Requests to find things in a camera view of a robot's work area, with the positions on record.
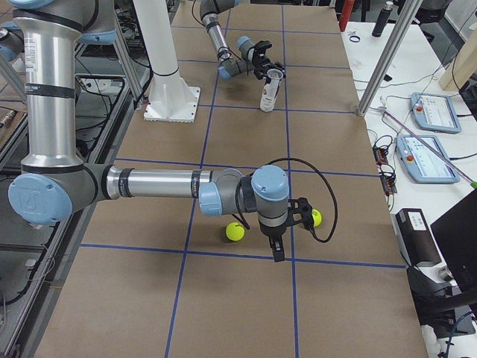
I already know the clear tennis ball can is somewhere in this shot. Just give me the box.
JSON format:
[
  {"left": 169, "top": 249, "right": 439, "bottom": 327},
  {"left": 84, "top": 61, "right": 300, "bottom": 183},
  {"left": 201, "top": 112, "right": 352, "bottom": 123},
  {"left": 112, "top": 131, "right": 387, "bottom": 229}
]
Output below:
[{"left": 260, "top": 79, "right": 282, "bottom": 112}]

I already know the yellow tennis ball with logo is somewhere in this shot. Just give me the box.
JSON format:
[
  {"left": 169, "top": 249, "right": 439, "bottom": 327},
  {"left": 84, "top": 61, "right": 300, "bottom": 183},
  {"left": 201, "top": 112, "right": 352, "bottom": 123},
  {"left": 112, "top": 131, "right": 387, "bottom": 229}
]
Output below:
[{"left": 312, "top": 209, "right": 323, "bottom": 227}]

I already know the yellow tennis ball plain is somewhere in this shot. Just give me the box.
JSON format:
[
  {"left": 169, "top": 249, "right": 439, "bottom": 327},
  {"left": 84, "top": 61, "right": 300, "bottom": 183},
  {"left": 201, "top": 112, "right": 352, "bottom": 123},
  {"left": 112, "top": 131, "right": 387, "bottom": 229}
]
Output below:
[{"left": 225, "top": 222, "right": 245, "bottom": 242}]

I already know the black water bottle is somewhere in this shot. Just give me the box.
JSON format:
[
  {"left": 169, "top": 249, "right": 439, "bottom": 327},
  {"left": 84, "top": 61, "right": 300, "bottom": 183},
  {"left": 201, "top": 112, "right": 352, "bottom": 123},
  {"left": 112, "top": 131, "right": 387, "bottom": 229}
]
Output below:
[{"left": 371, "top": 1, "right": 394, "bottom": 37}]

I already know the orange circuit board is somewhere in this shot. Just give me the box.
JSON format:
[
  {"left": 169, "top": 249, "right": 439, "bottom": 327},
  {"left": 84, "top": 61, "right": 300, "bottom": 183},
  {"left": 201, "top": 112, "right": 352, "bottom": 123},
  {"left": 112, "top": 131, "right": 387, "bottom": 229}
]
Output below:
[{"left": 373, "top": 147, "right": 388, "bottom": 166}]

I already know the black box with label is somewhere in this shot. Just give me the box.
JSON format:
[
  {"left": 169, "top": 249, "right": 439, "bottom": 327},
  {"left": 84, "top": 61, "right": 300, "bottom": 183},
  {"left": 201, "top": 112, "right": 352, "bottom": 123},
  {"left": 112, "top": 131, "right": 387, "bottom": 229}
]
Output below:
[{"left": 394, "top": 208, "right": 442, "bottom": 267}]

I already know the lower teach pendant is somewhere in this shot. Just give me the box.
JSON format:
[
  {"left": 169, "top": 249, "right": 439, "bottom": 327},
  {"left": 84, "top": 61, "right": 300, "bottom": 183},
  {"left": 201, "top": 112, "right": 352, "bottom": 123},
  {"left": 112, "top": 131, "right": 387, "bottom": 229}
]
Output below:
[{"left": 397, "top": 134, "right": 460, "bottom": 184}]

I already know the teach pendant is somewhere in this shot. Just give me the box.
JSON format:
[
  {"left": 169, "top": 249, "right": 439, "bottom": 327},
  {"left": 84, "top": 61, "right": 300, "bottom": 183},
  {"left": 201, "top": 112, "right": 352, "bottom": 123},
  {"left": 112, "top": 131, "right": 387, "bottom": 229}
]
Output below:
[
  {"left": 397, "top": 134, "right": 460, "bottom": 184},
  {"left": 411, "top": 92, "right": 461, "bottom": 134}
]

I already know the upper teach pendant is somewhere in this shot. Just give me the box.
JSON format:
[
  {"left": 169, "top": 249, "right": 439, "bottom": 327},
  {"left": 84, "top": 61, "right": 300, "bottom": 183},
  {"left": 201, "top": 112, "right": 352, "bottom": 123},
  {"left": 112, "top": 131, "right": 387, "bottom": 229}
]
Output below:
[{"left": 411, "top": 92, "right": 461, "bottom": 134}]

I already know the black monitor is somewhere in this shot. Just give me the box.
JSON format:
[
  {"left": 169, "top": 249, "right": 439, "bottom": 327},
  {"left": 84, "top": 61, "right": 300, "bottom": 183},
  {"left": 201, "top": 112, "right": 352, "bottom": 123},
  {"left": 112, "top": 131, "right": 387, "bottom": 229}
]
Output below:
[{"left": 431, "top": 190, "right": 476, "bottom": 292}]

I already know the wooden plank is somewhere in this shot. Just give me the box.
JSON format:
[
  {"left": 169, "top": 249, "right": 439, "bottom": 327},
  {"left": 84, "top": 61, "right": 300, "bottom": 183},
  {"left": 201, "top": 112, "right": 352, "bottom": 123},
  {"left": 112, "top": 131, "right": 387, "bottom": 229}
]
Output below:
[{"left": 439, "top": 0, "right": 477, "bottom": 92}]

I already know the thin metal rod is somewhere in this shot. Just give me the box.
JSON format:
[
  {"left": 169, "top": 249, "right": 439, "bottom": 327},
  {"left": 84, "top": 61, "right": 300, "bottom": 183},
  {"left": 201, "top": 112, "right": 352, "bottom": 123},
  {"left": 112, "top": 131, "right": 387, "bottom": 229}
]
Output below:
[{"left": 379, "top": 107, "right": 477, "bottom": 189}]

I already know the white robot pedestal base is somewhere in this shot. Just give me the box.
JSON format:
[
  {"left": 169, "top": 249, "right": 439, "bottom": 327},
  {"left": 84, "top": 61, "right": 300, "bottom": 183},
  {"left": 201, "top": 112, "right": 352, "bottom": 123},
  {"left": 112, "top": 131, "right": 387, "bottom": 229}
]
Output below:
[{"left": 133, "top": 0, "right": 200, "bottom": 123}]

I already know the aluminium frame post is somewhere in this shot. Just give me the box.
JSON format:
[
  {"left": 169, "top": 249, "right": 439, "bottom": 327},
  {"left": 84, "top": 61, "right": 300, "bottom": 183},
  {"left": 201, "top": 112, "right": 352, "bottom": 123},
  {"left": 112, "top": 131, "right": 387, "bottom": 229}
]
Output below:
[{"left": 356, "top": 0, "right": 423, "bottom": 117}]

